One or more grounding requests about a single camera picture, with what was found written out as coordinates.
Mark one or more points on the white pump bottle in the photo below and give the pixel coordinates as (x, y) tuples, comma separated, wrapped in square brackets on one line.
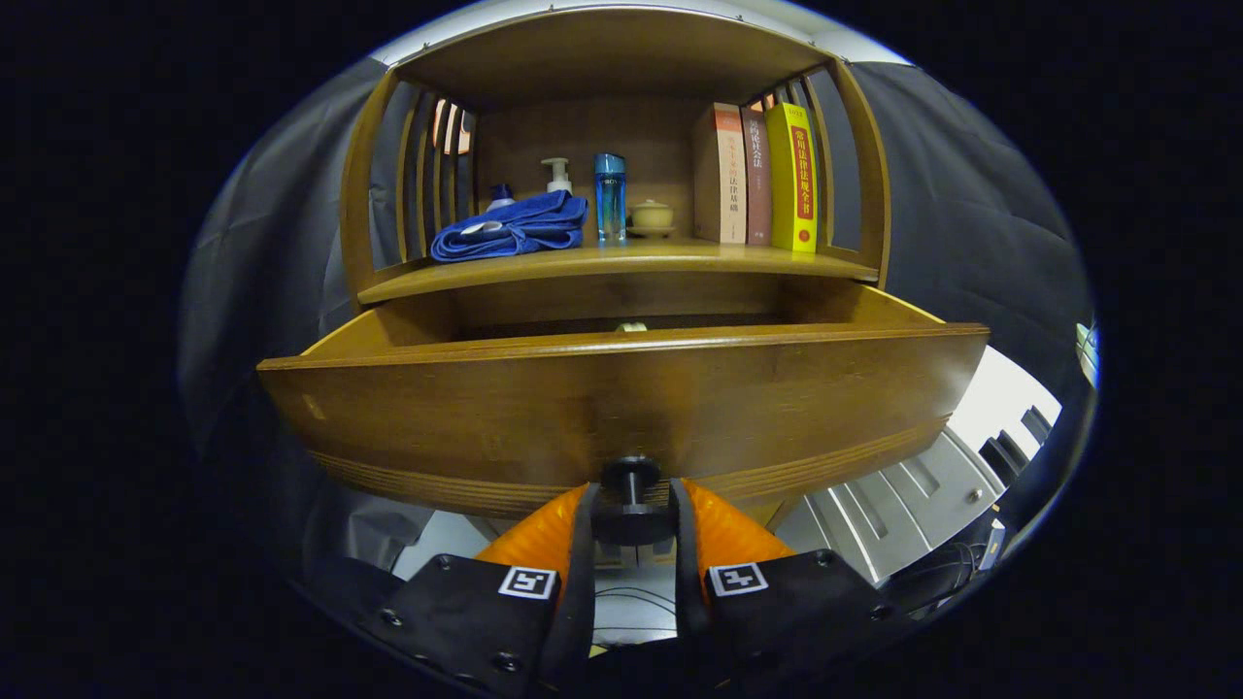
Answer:
[(557, 177)]

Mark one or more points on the small white blue-capped bottle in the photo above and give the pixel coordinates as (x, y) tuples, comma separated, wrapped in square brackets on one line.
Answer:
[(499, 197)]

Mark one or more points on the white power strip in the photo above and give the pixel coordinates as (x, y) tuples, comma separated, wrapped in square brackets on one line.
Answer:
[(1088, 349)]

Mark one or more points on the black drawer knob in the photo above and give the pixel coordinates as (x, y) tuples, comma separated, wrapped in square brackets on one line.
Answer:
[(631, 495)]

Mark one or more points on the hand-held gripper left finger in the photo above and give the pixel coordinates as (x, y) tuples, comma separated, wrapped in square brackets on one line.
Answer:
[(583, 582)]

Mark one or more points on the beige lidded teacup with saucer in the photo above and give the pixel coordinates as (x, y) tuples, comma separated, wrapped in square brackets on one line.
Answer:
[(651, 218)]

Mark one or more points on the blue glass bottle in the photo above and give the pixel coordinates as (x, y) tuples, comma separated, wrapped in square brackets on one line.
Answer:
[(610, 199)]

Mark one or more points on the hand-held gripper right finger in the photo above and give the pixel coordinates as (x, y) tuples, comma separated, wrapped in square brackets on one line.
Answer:
[(688, 582)]

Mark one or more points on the blue folded towel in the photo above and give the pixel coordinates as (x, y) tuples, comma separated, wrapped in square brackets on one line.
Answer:
[(515, 228)]

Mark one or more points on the beige orange-spined book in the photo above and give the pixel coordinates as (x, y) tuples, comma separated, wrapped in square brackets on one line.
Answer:
[(719, 175)]

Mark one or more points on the yellow book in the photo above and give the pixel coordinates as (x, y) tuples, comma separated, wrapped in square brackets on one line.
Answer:
[(791, 180)]

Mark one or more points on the grey panelled cabinet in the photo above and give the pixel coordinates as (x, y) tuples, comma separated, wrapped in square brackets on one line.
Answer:
[(893, 495)]

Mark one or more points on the brown book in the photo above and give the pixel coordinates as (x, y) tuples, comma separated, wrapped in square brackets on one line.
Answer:
[(757, 175)]

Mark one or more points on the white flat surface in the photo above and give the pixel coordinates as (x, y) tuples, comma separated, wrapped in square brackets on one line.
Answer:
[(1000, 398)]

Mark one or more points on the wooden drawer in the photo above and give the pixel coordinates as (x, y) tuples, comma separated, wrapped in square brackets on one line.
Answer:
[(583, 408)]

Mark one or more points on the wooden countertop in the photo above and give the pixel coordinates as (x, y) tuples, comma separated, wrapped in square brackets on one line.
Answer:
[(660, 254)]

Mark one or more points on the small black block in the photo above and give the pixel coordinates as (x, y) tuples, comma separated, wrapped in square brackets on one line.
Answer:
[(1037, 424), (1005, 456)]

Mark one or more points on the wooden cabinet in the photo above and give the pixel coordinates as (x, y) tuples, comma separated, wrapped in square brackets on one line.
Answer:
[(621, 49)]

